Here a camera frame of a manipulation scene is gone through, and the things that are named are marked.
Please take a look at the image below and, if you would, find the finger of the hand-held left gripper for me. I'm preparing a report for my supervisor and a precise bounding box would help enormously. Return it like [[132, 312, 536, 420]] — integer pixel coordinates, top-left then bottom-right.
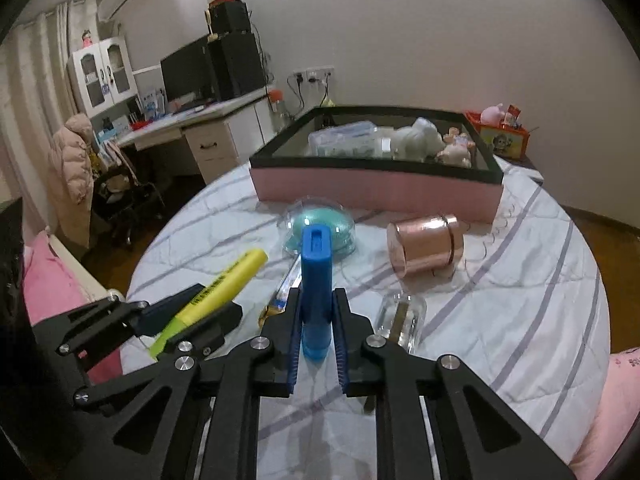
[[74, 302, 244, 413], [56, 284, 203, 357]]

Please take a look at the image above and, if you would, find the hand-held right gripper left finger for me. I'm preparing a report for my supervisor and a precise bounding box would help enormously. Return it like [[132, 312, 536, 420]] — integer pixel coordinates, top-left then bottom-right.
[[65, 287, 305, 480]]

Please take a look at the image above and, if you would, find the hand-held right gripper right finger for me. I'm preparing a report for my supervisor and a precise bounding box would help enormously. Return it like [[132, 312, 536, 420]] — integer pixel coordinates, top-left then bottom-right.
[[331, 287, 576, 480]]

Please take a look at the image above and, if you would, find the yellow highlighter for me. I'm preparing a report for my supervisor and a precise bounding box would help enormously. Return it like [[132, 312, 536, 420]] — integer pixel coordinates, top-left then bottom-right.
[[150, 248, 269, 358]]

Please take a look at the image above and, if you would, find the pink storage box black rim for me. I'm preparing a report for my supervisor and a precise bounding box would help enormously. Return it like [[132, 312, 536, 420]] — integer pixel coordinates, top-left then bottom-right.
[[249, 105, 504, 224]]

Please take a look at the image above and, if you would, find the pink pig figurine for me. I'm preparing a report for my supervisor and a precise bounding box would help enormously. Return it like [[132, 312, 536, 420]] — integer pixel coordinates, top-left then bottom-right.
[[437, 142, 473, 168]]

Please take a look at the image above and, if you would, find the dark blue gold box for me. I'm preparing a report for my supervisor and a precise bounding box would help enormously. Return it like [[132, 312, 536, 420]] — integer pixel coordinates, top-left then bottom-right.
[[257, 260, 303, 328]]

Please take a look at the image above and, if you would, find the clear glass bottle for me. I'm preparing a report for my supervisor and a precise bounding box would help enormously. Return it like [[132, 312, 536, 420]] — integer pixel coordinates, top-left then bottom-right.
[[374, 292, 428, 356]]

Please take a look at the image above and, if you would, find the pink pillow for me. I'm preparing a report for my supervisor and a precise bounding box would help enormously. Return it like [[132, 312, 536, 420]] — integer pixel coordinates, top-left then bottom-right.
[[22, 232, 123, 376]]

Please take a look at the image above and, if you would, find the black desk chair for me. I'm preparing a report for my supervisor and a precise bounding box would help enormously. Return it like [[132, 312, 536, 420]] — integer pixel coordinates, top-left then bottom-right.
[[90, 140, 166, 248]]

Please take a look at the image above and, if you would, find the teal puff in clear dome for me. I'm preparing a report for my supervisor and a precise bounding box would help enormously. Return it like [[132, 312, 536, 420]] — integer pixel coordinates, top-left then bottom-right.
[[277, 195, 357, 261]]

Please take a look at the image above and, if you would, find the rose gold metal canister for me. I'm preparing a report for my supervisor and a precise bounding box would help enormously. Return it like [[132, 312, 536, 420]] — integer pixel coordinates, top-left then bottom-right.
[[386, 214, 466, 281]]

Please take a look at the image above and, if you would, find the pink puffer jacket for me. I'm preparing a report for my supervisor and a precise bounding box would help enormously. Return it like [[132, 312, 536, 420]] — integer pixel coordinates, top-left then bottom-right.
[[48, 112, 96, 248]]

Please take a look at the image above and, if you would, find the white desk with drawers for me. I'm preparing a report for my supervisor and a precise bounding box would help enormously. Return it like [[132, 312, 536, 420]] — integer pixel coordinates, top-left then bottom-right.
[[117, 91, 273, 186]]

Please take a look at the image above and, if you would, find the clear plastic case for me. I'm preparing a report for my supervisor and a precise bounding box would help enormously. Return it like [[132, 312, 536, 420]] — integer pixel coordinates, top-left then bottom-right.
[[307, 121, 381, 158]]

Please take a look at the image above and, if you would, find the white round toy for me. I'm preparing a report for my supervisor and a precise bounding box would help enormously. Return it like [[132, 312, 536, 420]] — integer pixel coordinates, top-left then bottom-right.
[[390, 117, 446, 162]]

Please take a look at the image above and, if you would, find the bottle with orange cap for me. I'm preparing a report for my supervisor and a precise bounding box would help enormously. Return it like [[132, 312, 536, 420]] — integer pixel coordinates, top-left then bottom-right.
[[267, 89, 288, 131]]

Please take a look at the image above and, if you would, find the beige curtain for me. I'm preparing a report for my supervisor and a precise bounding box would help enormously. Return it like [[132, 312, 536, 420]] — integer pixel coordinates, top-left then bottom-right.
[[0, 0, 96, 206]]

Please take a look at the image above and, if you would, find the white glass door cabinet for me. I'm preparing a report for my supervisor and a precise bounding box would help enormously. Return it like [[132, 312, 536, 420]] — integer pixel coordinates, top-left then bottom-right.
[[67, 35, 138, 120]]

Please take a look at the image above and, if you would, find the black computer monitor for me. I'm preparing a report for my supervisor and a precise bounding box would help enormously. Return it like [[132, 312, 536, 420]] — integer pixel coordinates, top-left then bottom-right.
[[160, 35, 216, 106]]

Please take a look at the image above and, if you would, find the red plastic crate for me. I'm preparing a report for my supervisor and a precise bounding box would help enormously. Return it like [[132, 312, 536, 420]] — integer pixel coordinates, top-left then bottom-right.
[[464, 110, 532, 161]]

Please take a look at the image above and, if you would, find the low white cabinet dark top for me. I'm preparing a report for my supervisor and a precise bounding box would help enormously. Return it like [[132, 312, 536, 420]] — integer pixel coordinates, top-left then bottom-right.
[[505, 152, 546, 183]]

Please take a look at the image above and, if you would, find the black computer tower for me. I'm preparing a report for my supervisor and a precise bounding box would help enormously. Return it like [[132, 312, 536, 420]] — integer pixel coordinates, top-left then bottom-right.
[[207, 31, 267, 102]]

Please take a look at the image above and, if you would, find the pink printed blanket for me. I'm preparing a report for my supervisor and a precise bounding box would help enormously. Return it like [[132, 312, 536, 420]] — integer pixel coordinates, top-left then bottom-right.
[[570, 345, 640, 480]]

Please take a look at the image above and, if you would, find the black speaker box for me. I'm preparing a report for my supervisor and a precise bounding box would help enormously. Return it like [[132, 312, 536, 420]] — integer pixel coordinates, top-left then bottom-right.
[[207, 1, 251, 36]]

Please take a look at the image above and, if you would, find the black power cable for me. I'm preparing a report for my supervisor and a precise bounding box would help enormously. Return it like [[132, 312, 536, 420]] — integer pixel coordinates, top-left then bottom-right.
[[287, 75, 306, 111]]

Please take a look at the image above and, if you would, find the white wall power outlet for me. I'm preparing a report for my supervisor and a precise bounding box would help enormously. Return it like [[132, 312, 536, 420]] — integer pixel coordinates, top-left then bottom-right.
[[292, 65, 335, 83]]

